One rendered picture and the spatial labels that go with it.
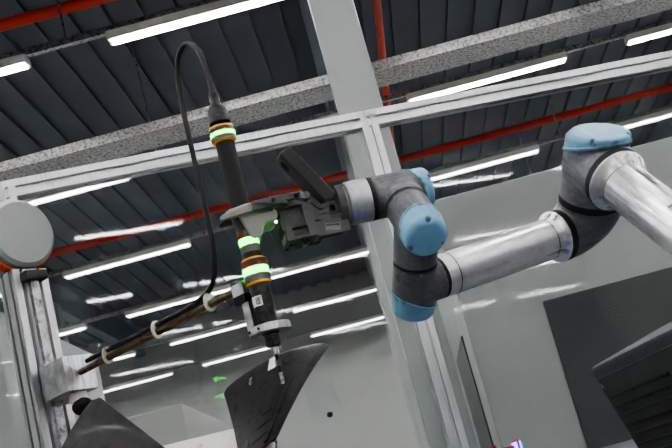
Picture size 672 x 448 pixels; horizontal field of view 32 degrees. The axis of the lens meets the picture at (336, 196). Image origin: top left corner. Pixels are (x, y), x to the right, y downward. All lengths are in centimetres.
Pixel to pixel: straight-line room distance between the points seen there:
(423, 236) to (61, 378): 85
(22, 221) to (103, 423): 70
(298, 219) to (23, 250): 79
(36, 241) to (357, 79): 400
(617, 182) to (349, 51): 449
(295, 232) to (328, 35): 459
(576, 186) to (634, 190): 14
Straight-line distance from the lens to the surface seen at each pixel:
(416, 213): 192
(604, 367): 141
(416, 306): 201
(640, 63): 311
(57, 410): 251
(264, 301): 195
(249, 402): 212
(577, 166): 214
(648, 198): 203
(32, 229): 261
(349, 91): 640
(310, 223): 198
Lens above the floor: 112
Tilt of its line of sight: 15 degrees up
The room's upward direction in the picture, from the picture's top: 15 degrees counter-clockwise
